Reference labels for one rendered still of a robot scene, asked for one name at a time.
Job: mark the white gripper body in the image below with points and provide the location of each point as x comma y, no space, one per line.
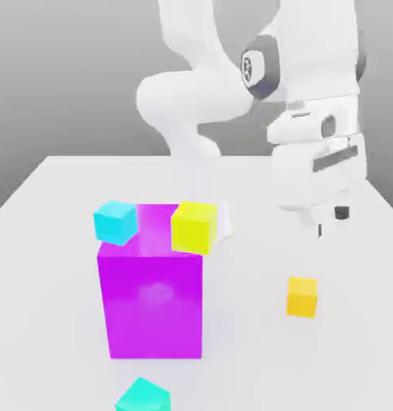
296,179

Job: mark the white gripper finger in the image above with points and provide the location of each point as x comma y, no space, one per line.
341,213
310,218

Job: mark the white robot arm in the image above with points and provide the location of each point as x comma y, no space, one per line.
196,96

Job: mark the small orange cube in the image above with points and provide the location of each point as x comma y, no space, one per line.
301,298

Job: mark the small yellow cube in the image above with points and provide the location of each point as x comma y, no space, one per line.
191,229

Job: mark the small cyan cube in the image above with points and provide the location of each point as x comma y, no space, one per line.
114,223

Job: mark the small turquoise cube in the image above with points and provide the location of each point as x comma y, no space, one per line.
143,398

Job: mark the large magenta box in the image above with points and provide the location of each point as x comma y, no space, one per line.
151,305

